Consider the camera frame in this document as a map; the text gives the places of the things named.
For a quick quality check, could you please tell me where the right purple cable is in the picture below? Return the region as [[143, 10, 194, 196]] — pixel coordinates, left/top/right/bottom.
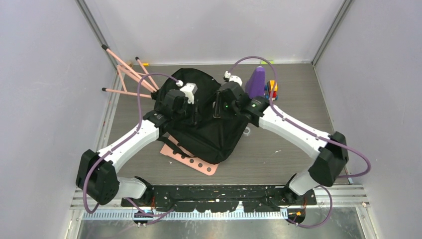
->
[[227, 56, 372, 229]]

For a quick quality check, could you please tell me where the black student backpack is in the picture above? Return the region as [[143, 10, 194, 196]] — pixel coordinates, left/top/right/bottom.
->
[[152, 68, 248, 164]]

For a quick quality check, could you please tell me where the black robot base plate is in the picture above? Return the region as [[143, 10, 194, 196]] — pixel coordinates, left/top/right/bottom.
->
[[121, 185, 317, 213]]

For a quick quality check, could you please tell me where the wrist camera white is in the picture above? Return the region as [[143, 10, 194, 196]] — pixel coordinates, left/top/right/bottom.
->
[[176, 80, 198, 105], [223, 71, 243, 86]]

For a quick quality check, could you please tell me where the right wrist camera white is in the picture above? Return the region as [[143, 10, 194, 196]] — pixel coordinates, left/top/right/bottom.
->
[[223, 71, 243, 86]]

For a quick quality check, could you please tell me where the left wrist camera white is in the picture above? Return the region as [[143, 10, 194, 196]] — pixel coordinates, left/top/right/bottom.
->
[[176, 80, 198, 105]]

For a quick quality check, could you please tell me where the colourful toy block car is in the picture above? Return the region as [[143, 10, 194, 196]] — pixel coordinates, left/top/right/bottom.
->
[[264, 80, 278, 100]]

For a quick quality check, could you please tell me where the pink metal stool frame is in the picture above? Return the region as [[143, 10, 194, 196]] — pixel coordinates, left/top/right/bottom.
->
[[102, 44, 159, 99]]

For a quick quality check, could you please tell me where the clear tape roll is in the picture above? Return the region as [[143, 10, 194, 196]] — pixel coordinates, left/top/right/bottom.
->
[[243, 127, 251, 136]]

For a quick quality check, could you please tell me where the pink perforated board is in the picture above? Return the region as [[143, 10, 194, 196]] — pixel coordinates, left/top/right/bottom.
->
[[160, 136, 219, 176]]

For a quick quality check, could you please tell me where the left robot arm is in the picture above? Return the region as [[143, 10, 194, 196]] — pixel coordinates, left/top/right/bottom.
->
[[76, 83, 197, 213]]

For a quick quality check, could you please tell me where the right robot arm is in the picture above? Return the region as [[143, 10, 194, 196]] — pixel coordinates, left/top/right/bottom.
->
[[214, 82, 348, 205]]

